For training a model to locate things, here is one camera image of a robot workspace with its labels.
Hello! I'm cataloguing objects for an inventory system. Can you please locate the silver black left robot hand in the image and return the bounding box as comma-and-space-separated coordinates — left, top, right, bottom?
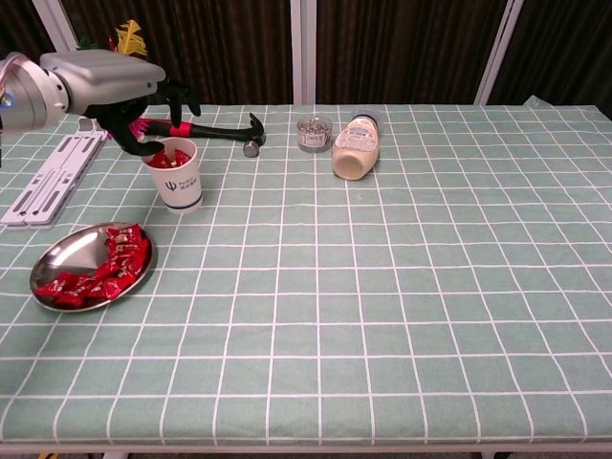
40, 50, 202, 158

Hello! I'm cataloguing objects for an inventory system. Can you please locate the colourful feather shuttlecock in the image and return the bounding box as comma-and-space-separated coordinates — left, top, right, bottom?
76, 18, 150, 142

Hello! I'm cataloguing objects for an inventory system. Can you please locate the dark brown curtain panel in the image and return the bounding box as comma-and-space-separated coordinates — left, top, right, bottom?
0, 0, 54, 61
487, 0, 612, 120
315, 0, 509, 105
47, 0, 294, 105

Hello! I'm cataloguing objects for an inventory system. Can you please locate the white folding laptop stand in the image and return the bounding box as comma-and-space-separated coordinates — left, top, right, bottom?
0, 119, 109, 231

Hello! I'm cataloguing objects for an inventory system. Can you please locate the black red claw hammer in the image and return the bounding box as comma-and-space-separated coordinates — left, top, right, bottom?
142, 112, 268, 159

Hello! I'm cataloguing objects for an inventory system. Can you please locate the white paper cup blue logo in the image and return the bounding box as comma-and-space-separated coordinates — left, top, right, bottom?
142, 136, 204, 214

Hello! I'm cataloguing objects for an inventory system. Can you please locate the round stainless steel plate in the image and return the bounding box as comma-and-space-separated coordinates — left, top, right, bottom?
29, 221, 154, 313

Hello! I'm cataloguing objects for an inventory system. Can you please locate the clear jar of paper clips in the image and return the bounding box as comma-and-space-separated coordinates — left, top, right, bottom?
295, 116, 335, 154

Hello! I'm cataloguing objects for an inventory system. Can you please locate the beige mayonnaise squeeze bottle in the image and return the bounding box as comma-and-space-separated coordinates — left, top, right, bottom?
331, 107, 383, 182

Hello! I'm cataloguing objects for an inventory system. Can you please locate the green white checked tablecloth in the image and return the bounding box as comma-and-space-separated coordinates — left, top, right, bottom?
0, 95, 612, 448

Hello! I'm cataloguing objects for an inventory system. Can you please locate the white metal frame post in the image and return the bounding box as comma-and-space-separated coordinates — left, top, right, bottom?
473, 0, 526, 105
289, 0, 317, 105
31, 0, 77, 55

